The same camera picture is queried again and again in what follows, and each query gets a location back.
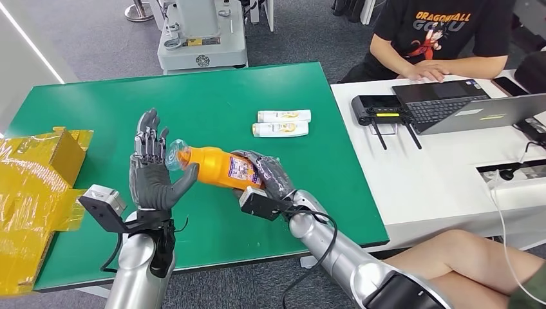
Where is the black open laptop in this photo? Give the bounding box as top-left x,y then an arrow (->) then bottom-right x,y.
391,79 -> 491,135

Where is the white cable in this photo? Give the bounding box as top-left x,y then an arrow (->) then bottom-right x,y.
486,170 -> 546,306

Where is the silver laptop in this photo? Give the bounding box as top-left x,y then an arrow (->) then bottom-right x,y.
421,93 -> 546,136

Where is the black controller with antennas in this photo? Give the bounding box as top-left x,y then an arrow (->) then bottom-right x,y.
351,95 -> 423,151

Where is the yellow taped cardboard box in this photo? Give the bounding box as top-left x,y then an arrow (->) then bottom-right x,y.
0,127 -> 95,297

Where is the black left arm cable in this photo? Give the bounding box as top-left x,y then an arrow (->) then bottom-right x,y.
100,232 -> 124,274

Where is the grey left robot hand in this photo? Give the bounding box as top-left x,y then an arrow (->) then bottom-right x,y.
128,108 -> 200,212

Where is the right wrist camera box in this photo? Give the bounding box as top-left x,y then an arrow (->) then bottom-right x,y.
238,186 -> 295,223

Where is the orange bottle with clear cap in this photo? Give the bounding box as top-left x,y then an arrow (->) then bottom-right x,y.
165,138 -> 267,191

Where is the white furniture panel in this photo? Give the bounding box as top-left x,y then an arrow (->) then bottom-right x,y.
249,0 -> 275,33

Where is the black power adapter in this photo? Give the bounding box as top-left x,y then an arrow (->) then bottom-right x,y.
513,118 -> 546,149

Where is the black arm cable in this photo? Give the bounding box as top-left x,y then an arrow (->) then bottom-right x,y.
281,209 -> 339,309
100,232 -> 124,274

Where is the white shampoo bottle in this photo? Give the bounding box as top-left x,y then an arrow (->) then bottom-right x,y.
252,121 -> 310,138
258,109 -> 312,124

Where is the black smartphone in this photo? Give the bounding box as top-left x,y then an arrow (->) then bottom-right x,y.
491,77 -> 529,97

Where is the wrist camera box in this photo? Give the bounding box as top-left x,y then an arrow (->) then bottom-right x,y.
78,184 -> 129,234
238,186 -> 295,223

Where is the person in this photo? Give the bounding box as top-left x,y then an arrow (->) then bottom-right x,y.
339,0 -> 516,84
384,229 -> 546,309

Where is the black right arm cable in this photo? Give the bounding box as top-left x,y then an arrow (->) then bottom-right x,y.
281,209 -> 339,309

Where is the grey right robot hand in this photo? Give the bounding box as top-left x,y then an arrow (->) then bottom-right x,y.
230,149 -> 296,201

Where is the person's hand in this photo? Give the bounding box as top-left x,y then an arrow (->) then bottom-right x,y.
402,61 -> 450,84

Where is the desk cable socket tray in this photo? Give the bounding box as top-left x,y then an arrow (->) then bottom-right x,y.
476,158 -> 546,186

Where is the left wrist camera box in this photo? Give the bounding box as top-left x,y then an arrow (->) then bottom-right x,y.
78,184 -> 129,234

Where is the metal stanchion base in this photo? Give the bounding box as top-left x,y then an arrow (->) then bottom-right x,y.
124,0 -> 155,23

